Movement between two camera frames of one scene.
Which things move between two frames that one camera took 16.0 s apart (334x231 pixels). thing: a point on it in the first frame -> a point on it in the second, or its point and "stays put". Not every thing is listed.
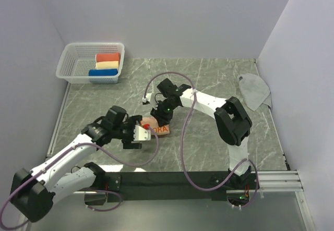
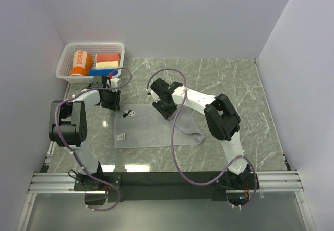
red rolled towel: [107, 57] stays put
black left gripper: [131, 121] -> [115, 105]
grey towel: [254, 90] -> [136, 125]
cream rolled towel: [107, 64] stays put
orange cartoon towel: [158, 130] -> [82, 63]
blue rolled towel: [104, 72] stays put
